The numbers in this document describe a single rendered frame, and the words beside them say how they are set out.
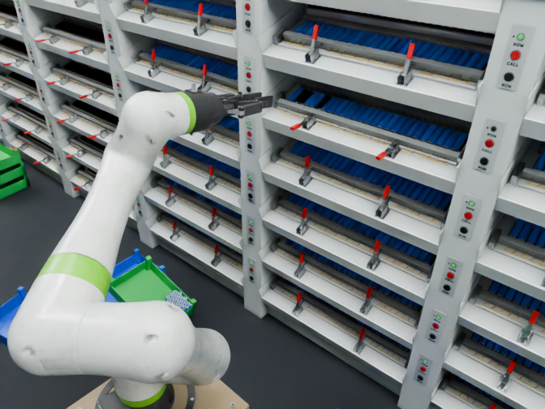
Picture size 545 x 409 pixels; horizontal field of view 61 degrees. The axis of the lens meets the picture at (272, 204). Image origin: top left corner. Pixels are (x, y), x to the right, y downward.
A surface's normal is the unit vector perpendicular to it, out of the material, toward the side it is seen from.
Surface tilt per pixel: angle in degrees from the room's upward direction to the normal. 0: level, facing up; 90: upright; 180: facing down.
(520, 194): 20
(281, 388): 0
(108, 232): 48
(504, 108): 90
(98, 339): 44
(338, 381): 0
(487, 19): 110
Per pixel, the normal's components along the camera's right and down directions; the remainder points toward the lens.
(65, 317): 0.07, -0.65
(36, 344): 0.03, -0.04
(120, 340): -0.12, -0.23
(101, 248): 0.75, -0.52
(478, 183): -0.64, 0.41
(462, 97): -0.20, -0.65
